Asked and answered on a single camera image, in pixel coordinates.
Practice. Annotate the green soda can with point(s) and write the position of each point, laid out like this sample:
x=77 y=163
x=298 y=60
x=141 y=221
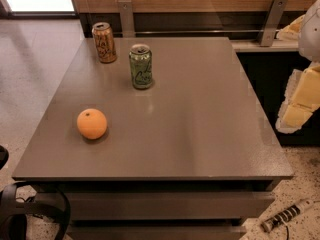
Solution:
x=140 y=59

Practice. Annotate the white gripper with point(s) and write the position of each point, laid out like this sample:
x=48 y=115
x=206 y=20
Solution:
x=310 y=37

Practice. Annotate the black chair base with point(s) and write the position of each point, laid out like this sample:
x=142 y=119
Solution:
x=13 y=214

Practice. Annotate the orange fruit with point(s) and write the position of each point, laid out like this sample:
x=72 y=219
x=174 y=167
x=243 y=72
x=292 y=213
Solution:
x=92 y=123

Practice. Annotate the metal wall bracket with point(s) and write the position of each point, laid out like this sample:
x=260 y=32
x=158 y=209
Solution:
x=127 y=18
x=267 y=34

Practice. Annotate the orange soda can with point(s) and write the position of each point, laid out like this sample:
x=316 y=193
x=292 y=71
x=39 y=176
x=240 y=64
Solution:
x=104 y=42

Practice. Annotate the left metal wall bracket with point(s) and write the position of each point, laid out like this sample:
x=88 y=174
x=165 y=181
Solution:
x=127 y=18

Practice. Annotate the white power strip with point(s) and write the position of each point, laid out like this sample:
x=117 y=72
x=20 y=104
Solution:
x=287 y=215

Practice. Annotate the metal wall rail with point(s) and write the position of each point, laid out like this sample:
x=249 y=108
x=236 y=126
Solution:
x=233 y=34

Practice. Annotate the right metal wall bracket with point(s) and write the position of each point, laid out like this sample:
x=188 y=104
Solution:
x=267 y=34

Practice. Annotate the grey drawer cabinet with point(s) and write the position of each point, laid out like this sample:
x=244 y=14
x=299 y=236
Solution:
x=190 y=158

